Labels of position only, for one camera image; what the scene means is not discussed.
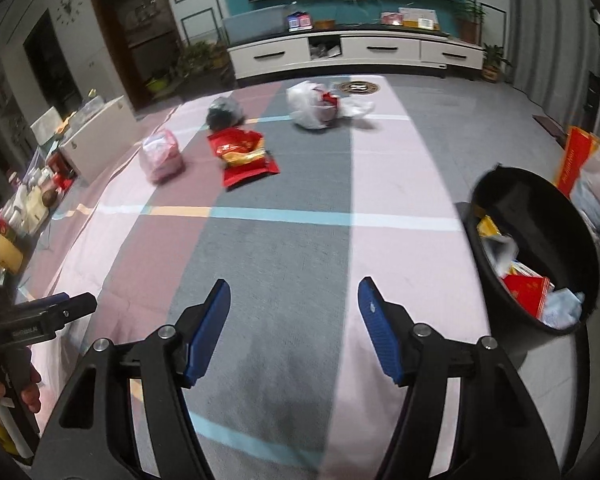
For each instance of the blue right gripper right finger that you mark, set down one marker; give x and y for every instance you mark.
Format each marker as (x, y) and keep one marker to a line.
(376, 314)

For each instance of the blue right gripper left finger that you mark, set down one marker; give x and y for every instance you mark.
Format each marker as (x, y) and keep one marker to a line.
(205, 330)

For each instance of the red cigarette carton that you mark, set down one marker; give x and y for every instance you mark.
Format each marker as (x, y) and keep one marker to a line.
(530, 292)

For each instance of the pink translucent bag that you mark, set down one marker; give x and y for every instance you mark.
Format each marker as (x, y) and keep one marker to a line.
(160, 156)

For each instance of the red snack bag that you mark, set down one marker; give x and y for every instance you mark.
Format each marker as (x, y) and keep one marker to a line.
(243, 154)

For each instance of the black plastic bag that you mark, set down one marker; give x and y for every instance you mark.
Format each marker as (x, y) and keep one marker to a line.
(224, 112)

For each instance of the yellow chip bag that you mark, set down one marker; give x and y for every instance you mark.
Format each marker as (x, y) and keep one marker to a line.
(487, 228)

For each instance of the clear printed plastic wrapper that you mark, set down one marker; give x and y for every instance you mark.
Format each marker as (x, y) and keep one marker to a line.
(562, 309)

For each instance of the black trash bin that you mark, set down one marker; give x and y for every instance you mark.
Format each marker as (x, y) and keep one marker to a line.
(552, 237)

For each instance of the pink white plastic bag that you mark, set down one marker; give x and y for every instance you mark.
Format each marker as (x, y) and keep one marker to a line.
(585, 194)

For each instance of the red paper shopping bag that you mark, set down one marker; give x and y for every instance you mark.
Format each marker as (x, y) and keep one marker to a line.
(580, 145)

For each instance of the white tv cabinet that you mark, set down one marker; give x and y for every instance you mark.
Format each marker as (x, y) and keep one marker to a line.
(348, 48)

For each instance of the potted plants on left stand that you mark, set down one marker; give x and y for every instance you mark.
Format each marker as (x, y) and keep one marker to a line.
(202, 68)

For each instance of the potted plant by curtain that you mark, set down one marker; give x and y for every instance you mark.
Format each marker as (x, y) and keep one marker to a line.
(494, 61)

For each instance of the black upright vacuum cleaner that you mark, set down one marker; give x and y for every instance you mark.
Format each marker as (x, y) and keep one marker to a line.
(591, 106)

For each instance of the potted plant on cabinet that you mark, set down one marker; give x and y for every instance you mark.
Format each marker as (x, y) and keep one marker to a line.
(469, 17)

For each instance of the clear storage box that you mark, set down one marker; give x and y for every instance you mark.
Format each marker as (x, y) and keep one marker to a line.
(255, 25)

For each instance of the grey curtain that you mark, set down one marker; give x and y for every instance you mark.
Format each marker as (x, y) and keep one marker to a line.
(551, 46)

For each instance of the wall clock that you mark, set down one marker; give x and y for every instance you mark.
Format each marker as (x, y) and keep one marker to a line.
(68, 11)

